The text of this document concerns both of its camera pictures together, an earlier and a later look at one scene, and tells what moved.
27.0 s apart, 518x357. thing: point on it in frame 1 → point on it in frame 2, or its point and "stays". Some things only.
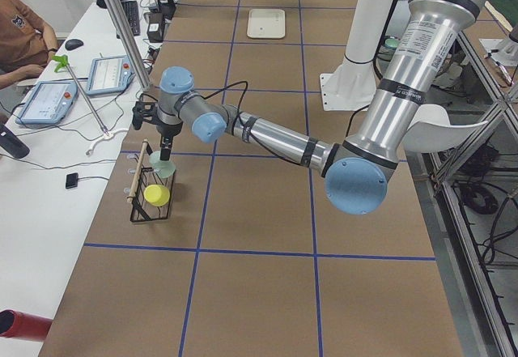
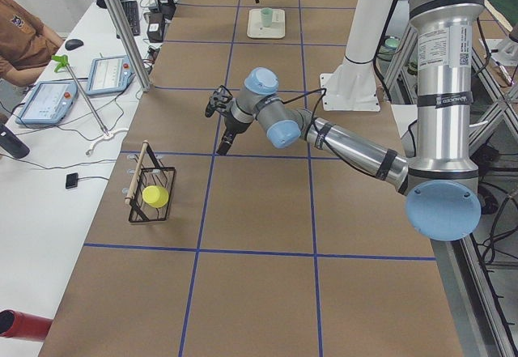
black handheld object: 11,143 stays
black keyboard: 131,10 stays
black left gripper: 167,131 → 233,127
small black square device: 71,180 stays
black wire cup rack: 151,192 stays
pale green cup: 165,168 → 267,16
